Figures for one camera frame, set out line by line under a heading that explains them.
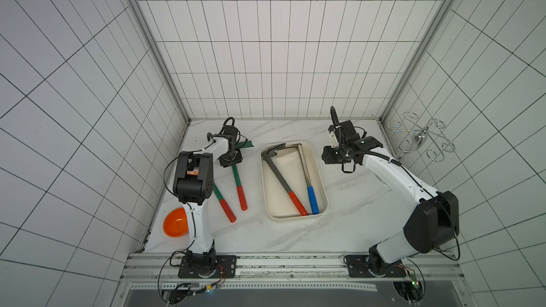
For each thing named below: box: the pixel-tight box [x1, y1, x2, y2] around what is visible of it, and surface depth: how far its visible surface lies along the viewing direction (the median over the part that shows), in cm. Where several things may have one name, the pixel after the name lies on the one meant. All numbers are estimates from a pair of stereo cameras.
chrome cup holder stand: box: [386, 110, 456, 163], surface depth 77 cm
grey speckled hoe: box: [261, 142, 309, 217], surface depth 97 cm
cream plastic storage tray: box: [260, 141, 329, 221], surface depth 94 cm
